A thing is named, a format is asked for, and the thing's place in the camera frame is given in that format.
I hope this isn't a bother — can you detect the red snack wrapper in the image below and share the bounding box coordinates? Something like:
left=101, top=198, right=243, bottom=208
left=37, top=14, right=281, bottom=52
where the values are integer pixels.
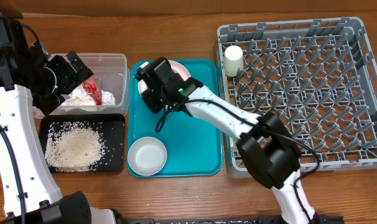
left=82, top=77, right=102, bottom=105

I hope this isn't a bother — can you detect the white napkin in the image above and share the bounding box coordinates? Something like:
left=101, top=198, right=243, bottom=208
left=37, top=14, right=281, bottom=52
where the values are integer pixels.
left=62, top=86, right=115, bottom=106

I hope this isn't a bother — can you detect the grey bowl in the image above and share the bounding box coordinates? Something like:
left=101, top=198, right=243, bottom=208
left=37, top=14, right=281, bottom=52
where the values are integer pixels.
left=127, top=137, right=167, bottom=176

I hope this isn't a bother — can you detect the pile of rice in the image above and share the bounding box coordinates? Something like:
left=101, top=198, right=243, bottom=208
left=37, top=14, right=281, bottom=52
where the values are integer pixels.
left=44, top=121, right=106, bottom=172

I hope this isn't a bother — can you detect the cream paper cup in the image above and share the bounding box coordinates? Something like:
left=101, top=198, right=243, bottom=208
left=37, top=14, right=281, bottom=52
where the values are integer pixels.
left=223, top=45, right=244, bottom=77

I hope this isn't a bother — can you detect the wooden chopstick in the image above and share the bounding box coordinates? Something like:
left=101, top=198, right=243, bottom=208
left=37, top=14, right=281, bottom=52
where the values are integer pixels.
left=224, top=76, right=230, bottom=103

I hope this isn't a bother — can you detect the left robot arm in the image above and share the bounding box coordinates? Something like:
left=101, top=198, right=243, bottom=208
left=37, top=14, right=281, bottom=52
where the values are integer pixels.
left=0, top=17, right=124, bottom=223

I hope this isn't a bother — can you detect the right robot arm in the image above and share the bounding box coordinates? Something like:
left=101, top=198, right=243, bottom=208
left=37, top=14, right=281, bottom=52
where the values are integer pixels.
left=138, top=78, right=317, bottom=223

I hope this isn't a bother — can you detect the grey dishwasher rack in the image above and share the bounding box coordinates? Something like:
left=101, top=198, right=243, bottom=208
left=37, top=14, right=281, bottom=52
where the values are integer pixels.
left=216, top=17, right=377, bottom=171

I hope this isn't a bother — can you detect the clear plastic bin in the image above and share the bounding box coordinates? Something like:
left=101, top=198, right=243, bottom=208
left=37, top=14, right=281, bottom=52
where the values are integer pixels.
left=32, top=52, right=131, bottom=119

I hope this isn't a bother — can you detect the pink plate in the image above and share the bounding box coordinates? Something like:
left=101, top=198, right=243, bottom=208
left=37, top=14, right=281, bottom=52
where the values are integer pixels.
left=137, top=60, right=191, bottom=95

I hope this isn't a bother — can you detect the black plastic tray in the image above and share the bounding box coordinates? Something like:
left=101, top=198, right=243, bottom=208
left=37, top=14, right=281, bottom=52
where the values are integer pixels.
left=39, top=114, right=125, bottom=173

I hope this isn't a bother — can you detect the teal serving tray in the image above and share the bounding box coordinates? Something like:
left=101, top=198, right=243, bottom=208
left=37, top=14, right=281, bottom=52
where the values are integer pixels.
left=127, top=61, right=223, bottom=177

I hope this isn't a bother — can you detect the cardboard backdrop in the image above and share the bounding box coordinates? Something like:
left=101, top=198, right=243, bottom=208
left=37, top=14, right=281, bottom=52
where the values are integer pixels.
left=0, top=0, right=377, bottom=18

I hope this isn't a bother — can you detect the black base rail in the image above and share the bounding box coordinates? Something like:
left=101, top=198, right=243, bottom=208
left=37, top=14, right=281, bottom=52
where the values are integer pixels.
left=119, top=215, right=345, bottom=224

